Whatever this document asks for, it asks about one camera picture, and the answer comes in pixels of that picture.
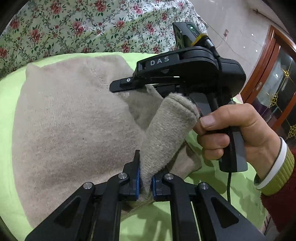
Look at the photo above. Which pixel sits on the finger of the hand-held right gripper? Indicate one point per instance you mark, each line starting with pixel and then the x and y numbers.
pixel 122 83

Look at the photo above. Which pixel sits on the person's right hand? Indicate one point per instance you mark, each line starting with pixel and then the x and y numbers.
pixel 256 129

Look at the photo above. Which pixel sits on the white red-flowered quilt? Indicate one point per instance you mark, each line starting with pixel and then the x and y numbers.
pixel 81 25

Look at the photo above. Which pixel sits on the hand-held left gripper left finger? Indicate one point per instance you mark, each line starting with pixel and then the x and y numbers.
pixel 135 183

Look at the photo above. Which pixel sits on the person's right forearm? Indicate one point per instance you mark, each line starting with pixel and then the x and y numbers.
pixel 279 180

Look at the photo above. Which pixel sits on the beige knit sweater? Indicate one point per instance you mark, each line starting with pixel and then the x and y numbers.
pixel 69 127

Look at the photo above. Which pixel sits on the light green bed sheet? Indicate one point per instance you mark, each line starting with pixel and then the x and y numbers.
pixel 9 92

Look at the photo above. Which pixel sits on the wooden glass-door cabinet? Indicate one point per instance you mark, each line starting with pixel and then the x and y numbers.
pixel 275 81

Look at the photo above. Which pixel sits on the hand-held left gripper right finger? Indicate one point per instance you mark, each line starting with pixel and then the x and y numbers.
pixel 155 188

